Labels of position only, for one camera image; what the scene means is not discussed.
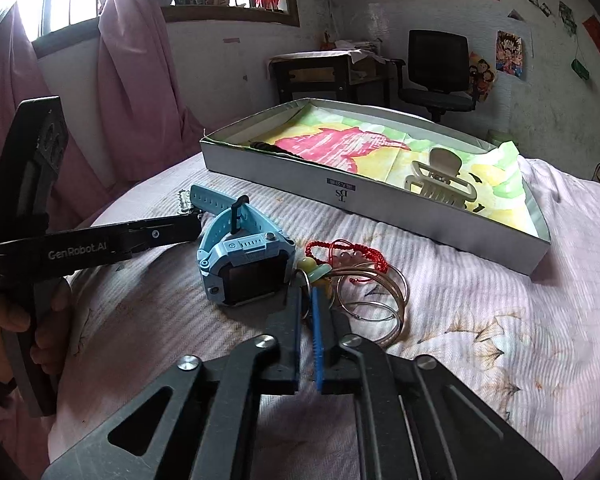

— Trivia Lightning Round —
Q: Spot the dark wooden desk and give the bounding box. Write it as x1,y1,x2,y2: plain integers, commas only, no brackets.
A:
269,50,398,108

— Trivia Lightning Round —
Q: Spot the blue smartwatch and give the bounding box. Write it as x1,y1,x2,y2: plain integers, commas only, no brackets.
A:
189,184,297,307

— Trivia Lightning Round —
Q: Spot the stack of papers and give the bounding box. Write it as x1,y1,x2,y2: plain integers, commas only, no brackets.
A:
325,37,391,66

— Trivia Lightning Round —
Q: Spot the pink curtain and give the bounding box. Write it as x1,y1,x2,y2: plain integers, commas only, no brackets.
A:
0,0,218,271

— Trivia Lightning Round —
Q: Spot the black hair tie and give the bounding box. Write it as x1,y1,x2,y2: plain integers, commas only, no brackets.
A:
249,141,308,160

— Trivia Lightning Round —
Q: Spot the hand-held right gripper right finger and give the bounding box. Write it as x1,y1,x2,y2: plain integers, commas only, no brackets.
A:
309,285,565,480

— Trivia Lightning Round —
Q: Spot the cartoon wall poster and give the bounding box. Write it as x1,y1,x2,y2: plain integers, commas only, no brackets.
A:
495,30,527,81

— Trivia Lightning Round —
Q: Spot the cartoon figures wall sticker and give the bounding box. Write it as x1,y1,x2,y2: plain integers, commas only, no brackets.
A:
467,51,496,103

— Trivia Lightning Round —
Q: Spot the grey cardboard box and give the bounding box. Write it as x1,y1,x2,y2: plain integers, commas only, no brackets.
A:
200,97,551,277

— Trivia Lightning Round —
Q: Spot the metal chain bracelet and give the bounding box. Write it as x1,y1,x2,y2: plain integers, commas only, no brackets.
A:
176,188,201,217

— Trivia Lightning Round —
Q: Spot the beige hair claw clip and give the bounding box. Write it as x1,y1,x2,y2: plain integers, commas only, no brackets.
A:
404,147,480,209

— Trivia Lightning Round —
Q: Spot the red string bracelet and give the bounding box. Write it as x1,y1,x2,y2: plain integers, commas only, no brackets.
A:
305,239,388,286

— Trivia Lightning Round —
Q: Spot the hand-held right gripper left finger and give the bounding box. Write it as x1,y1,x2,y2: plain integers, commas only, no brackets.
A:
42,280,303,480

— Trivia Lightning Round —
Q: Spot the pink striped bedsheet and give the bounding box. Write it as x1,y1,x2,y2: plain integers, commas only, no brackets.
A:
45,152,600,480

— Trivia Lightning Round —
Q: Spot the black office chair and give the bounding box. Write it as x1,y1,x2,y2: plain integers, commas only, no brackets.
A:
390,29,481,123

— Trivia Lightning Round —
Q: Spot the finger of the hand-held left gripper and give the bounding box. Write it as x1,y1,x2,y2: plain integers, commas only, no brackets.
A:
87,212,202,263

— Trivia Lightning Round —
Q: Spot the brown hair elastic with beads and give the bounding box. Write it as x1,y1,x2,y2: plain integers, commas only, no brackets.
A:
294,256,333,291

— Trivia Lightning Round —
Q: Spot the barred window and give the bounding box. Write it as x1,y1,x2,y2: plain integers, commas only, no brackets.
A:
30,0,301,58

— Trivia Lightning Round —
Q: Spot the wall photo strip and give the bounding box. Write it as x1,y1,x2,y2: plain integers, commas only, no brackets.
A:
559,1,578,36

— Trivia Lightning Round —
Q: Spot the red wall paper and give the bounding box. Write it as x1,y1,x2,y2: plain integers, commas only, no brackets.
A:
581,14,600,57

